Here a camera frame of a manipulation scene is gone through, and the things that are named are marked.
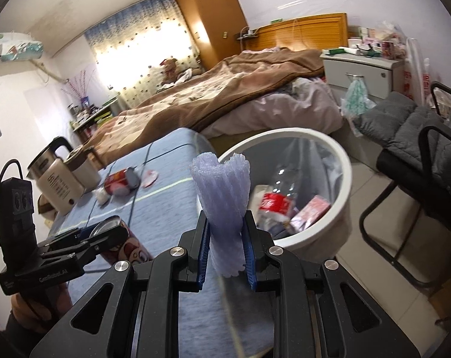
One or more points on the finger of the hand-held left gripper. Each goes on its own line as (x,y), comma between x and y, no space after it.
(84,233)
(98,244)

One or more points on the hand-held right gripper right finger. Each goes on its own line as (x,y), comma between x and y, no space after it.
(250,253)

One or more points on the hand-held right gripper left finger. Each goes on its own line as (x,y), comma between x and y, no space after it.
(202,253)

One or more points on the cartoon printed drink can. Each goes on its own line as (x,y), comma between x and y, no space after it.
(132,246)

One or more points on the clear bottle with red label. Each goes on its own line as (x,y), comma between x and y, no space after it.
(273,201)

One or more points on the red drink can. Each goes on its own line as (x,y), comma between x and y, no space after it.
(119,184)

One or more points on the white foam fruit net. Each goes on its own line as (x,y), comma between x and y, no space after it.
(221,194)

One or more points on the pink packet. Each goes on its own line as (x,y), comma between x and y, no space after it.
(311,209)

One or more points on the white round trash bin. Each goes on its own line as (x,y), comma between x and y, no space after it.
(341,179)

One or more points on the person's left hand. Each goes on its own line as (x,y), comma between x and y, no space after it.
(35,305)

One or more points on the white crumpled wrapper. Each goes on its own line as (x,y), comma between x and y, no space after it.
(100,195)

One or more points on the brown fleece cloth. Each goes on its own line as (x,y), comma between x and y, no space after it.
(44,209)

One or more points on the cream steel electric kettle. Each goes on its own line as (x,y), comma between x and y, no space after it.
(57,190)

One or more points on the blue checked tablecloth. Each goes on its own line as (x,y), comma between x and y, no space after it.
(165,209)

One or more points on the beige mug with brown lid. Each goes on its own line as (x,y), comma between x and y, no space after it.
(83,171)

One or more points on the translucent bin liner bag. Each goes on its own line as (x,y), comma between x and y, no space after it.
(314,164)

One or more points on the cluttered desk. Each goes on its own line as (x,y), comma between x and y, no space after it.
(98,117)

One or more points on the vase with purple branches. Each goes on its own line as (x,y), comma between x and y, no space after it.
(84,102)

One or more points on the pink duvet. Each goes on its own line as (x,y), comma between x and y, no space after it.
(285,108)

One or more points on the bed with brown blanket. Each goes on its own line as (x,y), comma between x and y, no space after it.
(210,100)

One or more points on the white air conditioner pipe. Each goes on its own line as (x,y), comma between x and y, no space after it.
(50,72)

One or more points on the brown teddy bear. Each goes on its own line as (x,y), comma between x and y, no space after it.
(170,68)

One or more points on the green plastic bag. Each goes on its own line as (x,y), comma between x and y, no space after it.
(355,97)

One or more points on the black metal chair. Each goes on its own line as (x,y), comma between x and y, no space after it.
(422,164)

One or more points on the grey quilted cushion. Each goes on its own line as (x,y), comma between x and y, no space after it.
(396,126)

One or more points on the patterned window curtain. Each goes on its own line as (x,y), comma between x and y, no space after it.
(136,44)

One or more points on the white air conditioner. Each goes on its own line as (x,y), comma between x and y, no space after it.
(16,46)

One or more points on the white nightstand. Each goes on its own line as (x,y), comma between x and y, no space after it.
(367,74)

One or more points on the green white flat box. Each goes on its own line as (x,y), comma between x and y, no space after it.
(339,51)

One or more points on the wooden bed headboard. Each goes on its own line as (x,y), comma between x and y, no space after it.
(303,31)

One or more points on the wooden wardrobe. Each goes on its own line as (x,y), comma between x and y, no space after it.
(206,18)

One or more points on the white red printed plastic bags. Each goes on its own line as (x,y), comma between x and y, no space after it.
(415,78)

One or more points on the pile of small boxes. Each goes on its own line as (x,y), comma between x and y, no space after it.
(385,44)

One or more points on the wall shelf with power strip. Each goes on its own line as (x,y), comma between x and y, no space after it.
(247,33)

